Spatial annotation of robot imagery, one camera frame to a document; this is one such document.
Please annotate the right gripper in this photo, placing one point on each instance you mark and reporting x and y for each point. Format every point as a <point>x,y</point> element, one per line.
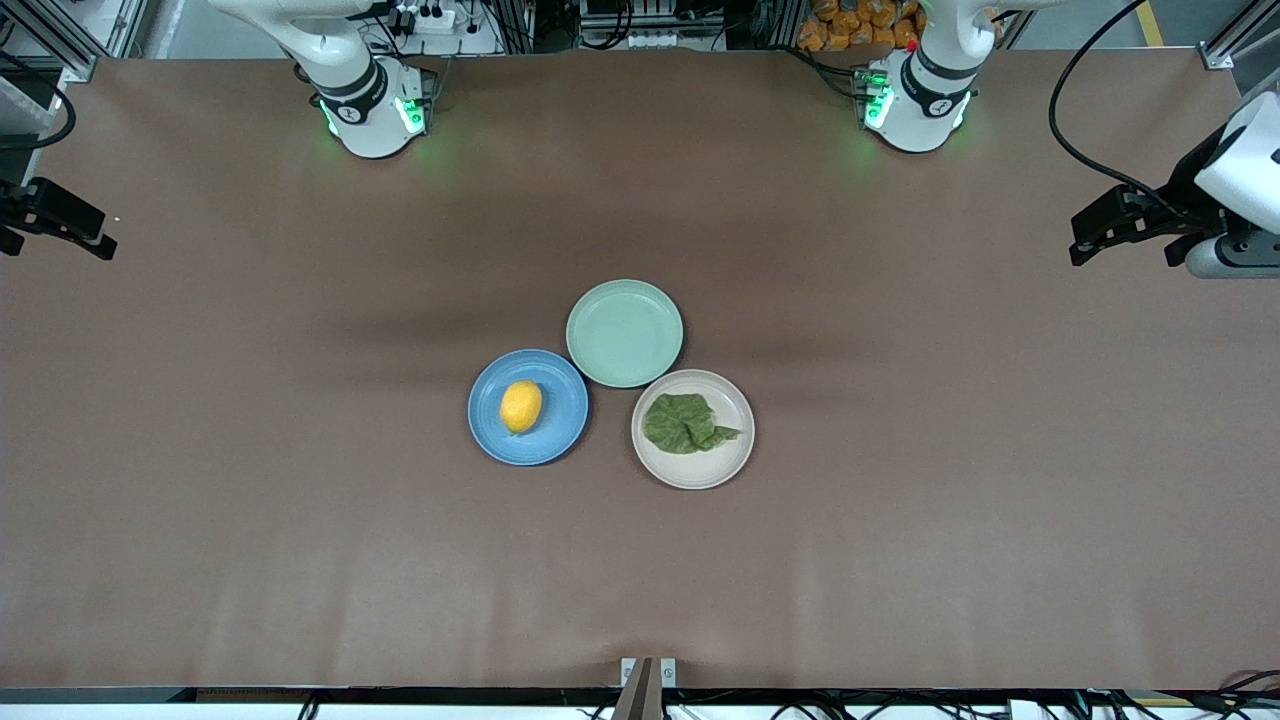
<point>22,212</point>

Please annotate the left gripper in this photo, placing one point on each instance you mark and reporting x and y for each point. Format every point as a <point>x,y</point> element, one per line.
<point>1186,193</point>

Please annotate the yellow lemon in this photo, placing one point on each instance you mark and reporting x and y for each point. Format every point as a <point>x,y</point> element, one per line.
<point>521,406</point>

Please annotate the green lettuce leaf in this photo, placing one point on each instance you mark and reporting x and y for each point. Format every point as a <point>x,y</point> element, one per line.
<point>680,422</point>

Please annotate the bag of oranges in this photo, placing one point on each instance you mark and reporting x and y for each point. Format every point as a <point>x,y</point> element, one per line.
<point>855,25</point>

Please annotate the brown table cover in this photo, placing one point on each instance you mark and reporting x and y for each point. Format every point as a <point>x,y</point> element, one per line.
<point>300,550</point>

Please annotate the white power strip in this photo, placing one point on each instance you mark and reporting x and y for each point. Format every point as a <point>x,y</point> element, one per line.
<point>425,16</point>

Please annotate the beige plate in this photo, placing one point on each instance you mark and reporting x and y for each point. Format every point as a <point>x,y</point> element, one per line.
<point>700,470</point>

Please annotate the green plate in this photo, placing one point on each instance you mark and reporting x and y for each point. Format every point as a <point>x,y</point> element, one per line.
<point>624,333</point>

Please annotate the blue plate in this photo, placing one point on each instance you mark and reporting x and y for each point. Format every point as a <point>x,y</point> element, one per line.
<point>565,410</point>

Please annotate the metal table edge bracket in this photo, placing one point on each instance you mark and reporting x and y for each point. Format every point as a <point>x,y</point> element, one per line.
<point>648,680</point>

